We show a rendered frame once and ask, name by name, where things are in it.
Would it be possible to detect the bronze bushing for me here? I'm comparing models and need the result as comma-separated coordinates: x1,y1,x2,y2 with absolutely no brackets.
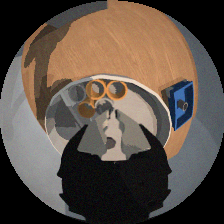
86,78,107,100
78,96,96,118
106,80,127,100

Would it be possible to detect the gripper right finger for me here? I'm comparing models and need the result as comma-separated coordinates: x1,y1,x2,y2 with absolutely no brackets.
116,109,172,175

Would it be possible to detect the grey metal ring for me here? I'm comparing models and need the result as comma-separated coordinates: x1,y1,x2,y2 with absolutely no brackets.
94,93,114,115
178,99,188,111
69,82,87,103

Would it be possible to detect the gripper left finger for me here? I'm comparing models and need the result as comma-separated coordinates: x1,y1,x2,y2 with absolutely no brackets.
57,109,111,178

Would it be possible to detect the blue open box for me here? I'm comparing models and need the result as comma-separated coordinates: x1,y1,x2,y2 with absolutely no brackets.
165,79,194,131

